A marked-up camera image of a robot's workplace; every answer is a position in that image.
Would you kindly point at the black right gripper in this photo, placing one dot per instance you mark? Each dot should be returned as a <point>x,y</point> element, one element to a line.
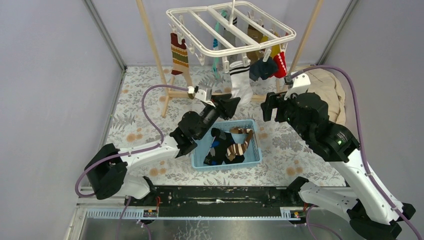
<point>274,100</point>

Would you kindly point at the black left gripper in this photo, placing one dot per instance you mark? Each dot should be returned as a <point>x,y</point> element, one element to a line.
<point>225,107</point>

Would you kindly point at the navy blue sock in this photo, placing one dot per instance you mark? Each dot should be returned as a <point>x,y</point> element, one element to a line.
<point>262,69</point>

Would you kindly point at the red white dotted sock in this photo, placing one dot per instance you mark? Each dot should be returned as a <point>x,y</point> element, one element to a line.
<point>280,61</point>

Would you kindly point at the brown white striped sock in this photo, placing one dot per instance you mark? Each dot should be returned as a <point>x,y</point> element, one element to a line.
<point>238,149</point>

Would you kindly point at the white plastic clip hanger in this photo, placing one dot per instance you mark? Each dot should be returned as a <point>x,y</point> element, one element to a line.
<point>278,33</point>

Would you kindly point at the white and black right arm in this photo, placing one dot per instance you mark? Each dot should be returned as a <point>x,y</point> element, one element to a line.
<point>373,213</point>

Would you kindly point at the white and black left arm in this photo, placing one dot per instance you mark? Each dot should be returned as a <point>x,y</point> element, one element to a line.
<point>108,171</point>

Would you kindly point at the white black striped sock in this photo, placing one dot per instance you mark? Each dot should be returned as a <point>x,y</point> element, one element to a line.
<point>240,82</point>

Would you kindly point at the teal patterned sock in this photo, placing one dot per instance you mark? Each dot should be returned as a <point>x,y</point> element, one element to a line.
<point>215,46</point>

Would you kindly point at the yellow sock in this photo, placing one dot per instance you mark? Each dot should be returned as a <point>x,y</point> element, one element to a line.
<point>274,49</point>

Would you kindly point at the black patterned sock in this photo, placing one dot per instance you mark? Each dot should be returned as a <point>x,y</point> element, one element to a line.
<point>217,154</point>

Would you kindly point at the beige cloth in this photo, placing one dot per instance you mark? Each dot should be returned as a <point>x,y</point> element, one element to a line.
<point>329,89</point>

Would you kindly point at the maroon olive striped sock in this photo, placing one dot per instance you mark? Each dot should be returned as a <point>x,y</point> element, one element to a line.
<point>180,59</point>

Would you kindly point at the floral table mat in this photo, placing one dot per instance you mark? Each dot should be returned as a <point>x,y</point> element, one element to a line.
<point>284,155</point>

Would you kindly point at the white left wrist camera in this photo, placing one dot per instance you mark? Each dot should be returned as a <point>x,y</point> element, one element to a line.
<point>201,92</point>

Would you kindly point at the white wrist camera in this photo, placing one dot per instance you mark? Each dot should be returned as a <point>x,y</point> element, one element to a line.
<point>297,85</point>
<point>201,92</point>

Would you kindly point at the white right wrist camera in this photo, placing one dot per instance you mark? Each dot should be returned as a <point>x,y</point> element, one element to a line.
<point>297,85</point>

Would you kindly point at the wooden drying rack frame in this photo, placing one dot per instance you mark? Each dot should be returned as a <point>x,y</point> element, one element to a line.
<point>170,94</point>

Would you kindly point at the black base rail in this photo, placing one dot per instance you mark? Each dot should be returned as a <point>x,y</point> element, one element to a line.
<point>225,201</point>

